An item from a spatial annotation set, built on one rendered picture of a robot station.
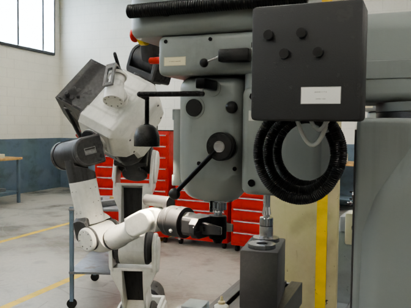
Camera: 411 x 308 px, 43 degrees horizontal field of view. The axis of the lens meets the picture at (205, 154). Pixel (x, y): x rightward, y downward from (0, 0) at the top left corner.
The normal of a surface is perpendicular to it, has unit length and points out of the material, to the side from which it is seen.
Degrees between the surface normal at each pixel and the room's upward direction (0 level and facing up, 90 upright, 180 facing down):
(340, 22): 90
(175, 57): 90
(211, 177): 108
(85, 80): 57
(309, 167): 90
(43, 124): 90
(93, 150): 81
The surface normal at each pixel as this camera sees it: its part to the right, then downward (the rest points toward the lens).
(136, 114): 0.56, -0.04
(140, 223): -0.60, 0.09
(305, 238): -0.37, 0.04
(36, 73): 0.93, 0.03
